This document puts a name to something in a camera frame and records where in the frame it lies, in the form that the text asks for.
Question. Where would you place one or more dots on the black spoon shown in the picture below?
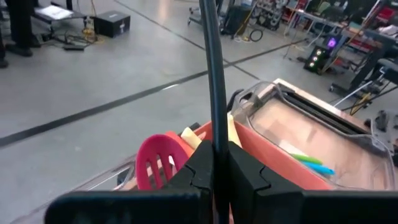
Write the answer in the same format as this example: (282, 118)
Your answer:
(214, 77)

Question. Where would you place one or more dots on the black desk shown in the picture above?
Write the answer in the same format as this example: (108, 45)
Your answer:
(370, 65)

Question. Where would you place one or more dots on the teal spatula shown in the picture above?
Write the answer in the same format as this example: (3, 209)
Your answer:
(320, 169)

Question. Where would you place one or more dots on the white paper sheet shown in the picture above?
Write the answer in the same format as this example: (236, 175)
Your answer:
(54, 12)

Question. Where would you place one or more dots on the clear plastic bin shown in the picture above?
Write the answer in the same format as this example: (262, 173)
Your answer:
(311, 130)
(105, 175)

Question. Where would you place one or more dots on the black rolling case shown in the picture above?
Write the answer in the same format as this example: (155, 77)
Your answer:
(234, 21)

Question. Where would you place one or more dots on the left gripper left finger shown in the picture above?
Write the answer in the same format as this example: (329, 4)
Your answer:
(199, 174)

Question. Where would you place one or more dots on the lit computer tower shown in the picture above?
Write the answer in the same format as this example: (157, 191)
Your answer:
(315, 60)

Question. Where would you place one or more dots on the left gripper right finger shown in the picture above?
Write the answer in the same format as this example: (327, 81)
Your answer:
(245, 180)

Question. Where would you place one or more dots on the black floor box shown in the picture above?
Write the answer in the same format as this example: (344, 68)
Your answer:
(112, 25)

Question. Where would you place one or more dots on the red slotted spoon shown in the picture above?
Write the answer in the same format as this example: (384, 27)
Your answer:
(141, 168)

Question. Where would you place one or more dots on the green spatula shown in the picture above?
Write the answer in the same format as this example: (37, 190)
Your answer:
(308, 159)

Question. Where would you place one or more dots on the person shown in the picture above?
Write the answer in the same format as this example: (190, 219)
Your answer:
(21, 25)

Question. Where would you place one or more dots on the orange plastic bin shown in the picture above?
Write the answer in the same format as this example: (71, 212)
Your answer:
(273, 161)

